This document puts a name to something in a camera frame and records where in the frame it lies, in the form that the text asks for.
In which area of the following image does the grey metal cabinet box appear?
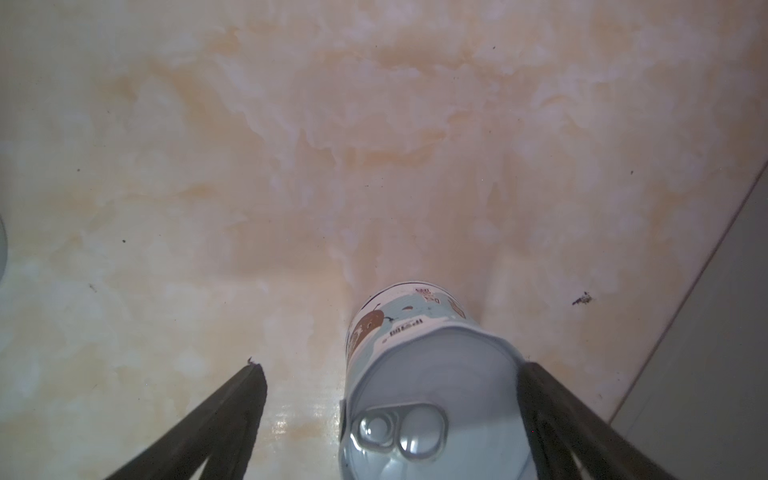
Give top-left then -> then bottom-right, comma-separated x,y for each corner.
611,170 -> 767,479

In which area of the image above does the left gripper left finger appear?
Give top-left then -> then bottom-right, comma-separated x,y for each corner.
109,362 -> 267,479

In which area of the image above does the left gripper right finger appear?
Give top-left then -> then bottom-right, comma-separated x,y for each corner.
517,362 -> 673,480

